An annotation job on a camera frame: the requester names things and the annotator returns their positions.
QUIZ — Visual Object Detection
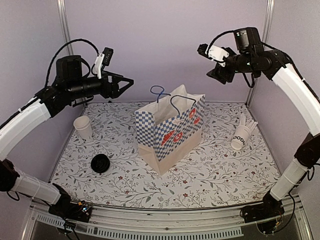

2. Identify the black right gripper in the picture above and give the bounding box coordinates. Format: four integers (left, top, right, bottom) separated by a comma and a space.
207, 47, 255, 84

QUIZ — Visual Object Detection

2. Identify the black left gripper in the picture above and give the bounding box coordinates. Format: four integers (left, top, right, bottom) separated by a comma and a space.
67, 70, 135, 100

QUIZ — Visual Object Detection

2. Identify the stack of white paper cups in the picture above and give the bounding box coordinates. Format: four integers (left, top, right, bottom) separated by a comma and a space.
73, 115, 93, 142

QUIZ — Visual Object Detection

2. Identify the checkered paper takeout bag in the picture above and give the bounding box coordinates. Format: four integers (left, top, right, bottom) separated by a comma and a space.
134, 84, 206, 176

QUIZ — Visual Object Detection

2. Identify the stack of black cup lids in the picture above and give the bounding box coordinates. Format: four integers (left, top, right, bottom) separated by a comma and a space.
90, 153, 111, 174

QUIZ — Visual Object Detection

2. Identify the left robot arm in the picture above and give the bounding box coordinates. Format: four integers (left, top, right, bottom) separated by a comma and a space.
0, 47, 134, 217

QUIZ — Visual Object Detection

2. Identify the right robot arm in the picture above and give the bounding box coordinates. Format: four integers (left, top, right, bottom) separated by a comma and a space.
197, 27, 320, 220

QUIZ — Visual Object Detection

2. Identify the bundle of white wrapped straws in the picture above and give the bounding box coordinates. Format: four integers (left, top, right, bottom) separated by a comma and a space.
239, 113, 258, 132

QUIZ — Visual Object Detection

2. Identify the white cup holding straws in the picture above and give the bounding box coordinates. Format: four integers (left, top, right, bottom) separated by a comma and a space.
230, 125, 251, 151

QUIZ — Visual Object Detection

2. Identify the floral patterned table mat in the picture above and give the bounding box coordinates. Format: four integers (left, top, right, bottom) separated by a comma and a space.
52, 102, 280, 209

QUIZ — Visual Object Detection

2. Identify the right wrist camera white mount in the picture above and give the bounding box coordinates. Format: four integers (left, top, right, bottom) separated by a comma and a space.
197, 43, 230, 67

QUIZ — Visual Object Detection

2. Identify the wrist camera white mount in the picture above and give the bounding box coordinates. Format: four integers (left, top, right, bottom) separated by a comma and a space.
91, 47, 114, 79
197, 43, 230, 67

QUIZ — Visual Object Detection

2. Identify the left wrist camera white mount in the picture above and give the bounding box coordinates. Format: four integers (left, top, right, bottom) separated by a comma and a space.
91, 47, 114, 79

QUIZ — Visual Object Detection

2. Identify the right aluminium frame post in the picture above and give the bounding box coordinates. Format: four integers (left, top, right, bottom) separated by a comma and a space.
245, 0, 275, 106

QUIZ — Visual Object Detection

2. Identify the aluminium frame post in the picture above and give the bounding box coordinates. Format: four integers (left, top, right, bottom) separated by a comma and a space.
56, 0, 71, 43
245, 0, 275, 106

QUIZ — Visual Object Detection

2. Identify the left aluminium frame post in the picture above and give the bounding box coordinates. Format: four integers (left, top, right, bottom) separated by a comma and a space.
56, 0, 71, 43

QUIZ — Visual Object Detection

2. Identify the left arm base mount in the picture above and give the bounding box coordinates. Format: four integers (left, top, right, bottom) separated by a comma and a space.
48, 200, 93, 223

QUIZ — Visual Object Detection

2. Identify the aluminium table edge rail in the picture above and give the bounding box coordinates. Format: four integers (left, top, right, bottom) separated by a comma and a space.
29, 195, 313, 240

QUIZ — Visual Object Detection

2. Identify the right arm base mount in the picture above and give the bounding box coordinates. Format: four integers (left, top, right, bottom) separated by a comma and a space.
239, 201, 285, 223

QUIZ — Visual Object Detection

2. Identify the grey slotted cable duct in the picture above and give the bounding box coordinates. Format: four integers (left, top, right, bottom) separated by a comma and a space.
36, 208, 245, 240

